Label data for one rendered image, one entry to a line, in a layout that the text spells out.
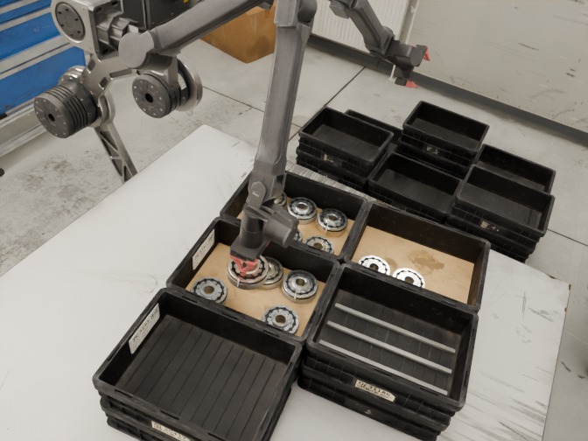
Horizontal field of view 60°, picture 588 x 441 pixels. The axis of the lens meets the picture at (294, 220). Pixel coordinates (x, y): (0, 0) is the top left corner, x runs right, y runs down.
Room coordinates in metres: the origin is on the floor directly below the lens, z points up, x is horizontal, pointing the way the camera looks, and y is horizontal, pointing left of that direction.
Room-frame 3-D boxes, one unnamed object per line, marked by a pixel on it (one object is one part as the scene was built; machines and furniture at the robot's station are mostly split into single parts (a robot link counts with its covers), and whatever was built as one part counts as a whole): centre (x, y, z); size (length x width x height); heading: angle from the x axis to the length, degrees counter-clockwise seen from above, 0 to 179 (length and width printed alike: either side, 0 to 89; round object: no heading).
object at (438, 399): (0.78, -0.31, 0.92); 0.40 x 0.30 x 0.02; 74
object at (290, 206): (1.25, -0.02, 0.86); 0.10 x 0.10 x 0.01
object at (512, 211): (1.83, -0.93, 0.37); 0.40 x 0.30 x 0.45; 67
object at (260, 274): (0.83, 0.10, 1.02); 0.10 x 0.10 x 0.01
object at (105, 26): (1.11, 0.48, 1.45); 0.09 x 0.08 x 0.12; 157
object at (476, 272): (1.07, -0.39, 0.87); 0.40 x 0.30 x 0.11; 74
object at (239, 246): (0.82, 0.09, 1.15); 0.10 x 0.07 x 0.07; 164
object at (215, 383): (0.60, 0.16, 0.87); 0.40 x 0.30 x 0.11; 74
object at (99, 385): (0.60, 0.16, 0.92); 0.40 x 0.30 x 0.02; 74
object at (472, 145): (2.35, -0.72, 0.37); 0.40 x 0.30 x 0.45; 67
